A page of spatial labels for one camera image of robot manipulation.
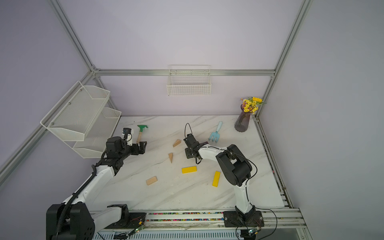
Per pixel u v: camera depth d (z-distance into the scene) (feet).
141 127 3.63
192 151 2.90
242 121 3.45
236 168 1.71
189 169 2.97
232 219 2.40
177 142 3.40
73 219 1.28
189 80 3.09
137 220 2.41
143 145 2.57
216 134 3.61
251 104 3.04
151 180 2.83
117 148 2.10
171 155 3.16
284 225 2.40
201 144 2.50
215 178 2.88
